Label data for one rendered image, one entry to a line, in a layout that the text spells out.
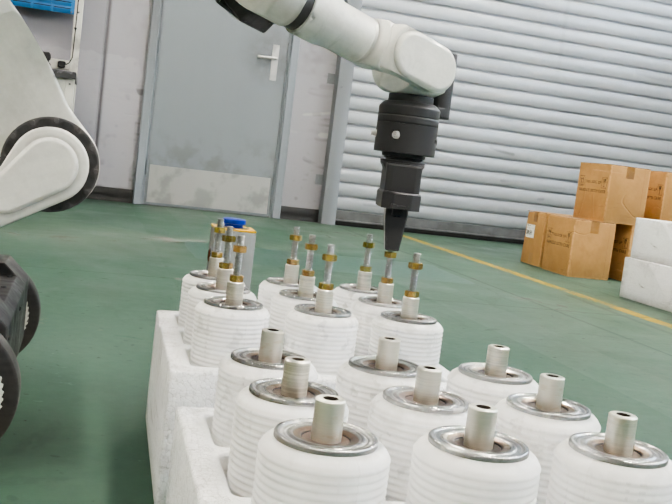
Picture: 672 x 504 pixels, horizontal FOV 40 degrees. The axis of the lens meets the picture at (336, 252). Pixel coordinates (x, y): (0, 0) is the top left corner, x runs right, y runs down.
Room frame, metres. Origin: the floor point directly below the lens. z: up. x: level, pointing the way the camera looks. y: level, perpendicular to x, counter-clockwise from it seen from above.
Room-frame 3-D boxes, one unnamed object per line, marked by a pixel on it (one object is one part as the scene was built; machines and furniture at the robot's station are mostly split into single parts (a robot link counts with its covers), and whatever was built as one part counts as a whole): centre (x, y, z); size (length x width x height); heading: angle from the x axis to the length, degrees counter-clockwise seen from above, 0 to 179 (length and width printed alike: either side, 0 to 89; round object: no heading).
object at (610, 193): (4.94, -1.42, 0.45); 0.30 x 0.24 x 0.30; 17
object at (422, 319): (1.22, -0.11, 0.25); 0.08 x 0.08 x 0.01
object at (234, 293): (1.16, 0.12, 0.26); 0.02 x 0.02 x 0.03
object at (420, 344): (1.22, -0.11, 0.16); 0.10 x 0.10 x 0.18
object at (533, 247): (5.22, -1.24, 0.15); 0.30 x 0.24 x 0.30; 104
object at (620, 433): (0.70, -0.24, 0.26); 0.02 x 0.02 x 0.03
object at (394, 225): (1.32, -0.08, 0.36); 0.03 x 0.02 x 0.06; 93
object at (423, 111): (1.35, -0.09, 0.57); 0.11 x 0.11 x 0.11; 34
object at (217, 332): (1.16, 0.12, 0.16); 0.10 x 0.10 x 0.18
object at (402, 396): (0.79, -0.09, 0.25); 0.08 x 0.08 x 0.01
